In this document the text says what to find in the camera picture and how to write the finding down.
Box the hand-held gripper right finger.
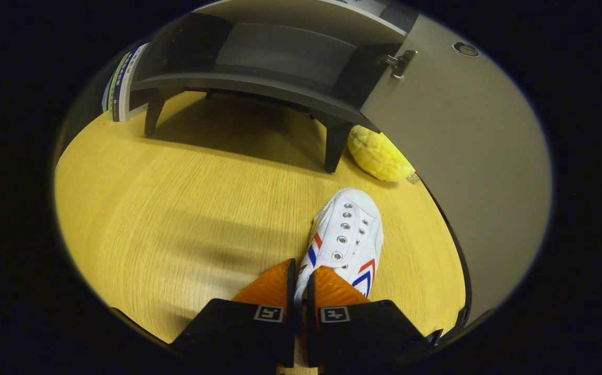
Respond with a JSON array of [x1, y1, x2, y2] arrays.
[[305, 266, 434, 375]]

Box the dark grey shoe cabinet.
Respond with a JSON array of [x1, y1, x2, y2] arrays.
[[129, 0, 421, 174]]

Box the white shoe with chevron stripes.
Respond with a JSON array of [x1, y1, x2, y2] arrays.
[[294, 187, 385, 308]]

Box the metal door hinge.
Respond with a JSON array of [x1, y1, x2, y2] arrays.
[[381, 49, 419, 80]]

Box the white and grey book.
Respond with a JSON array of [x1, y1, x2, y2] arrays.
[[119, 43, 149, 123]]

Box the dark blue book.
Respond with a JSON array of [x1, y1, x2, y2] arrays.
[[112, 49, 135, 122]]

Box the yellow melon bread toy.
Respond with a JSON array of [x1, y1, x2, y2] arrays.
[[347, 125, 416, 183]]

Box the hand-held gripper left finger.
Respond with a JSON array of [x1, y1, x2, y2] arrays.
[[168, 258, 297, 375]]

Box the light grey shoe cabinet door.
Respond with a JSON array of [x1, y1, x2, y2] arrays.
[[361, 13, 553, 326]]

